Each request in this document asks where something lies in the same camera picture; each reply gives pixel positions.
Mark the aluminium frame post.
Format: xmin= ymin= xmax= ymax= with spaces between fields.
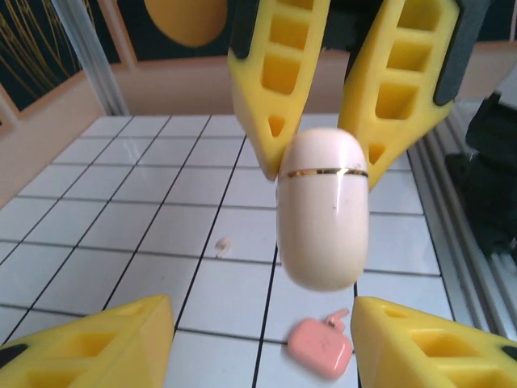
xmin=66 ymin=0 xmax=131 ymax=118

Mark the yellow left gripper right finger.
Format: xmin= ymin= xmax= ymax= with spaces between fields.
xmin=349 ymin=296 xmax=517 ymax=388

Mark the pink earbud charging case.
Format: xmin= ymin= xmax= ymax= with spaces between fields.
xmin=287 ymin=318 xmax=355 ymax=381

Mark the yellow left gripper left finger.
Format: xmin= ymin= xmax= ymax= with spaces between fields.
xmin=0 ymin=293 xmax=176 ymax=388

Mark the cream wireless earbud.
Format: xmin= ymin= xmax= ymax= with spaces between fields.
xmin=213 ymin=236 xmax=233 ymax=259

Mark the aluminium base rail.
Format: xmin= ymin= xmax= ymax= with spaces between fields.
xmin=406 ymin=96 xmax=517 ymax=339

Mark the cream earbud charging case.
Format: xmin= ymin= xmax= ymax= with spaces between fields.
xmin=275 ymin=128 xmax=371 ymax=293

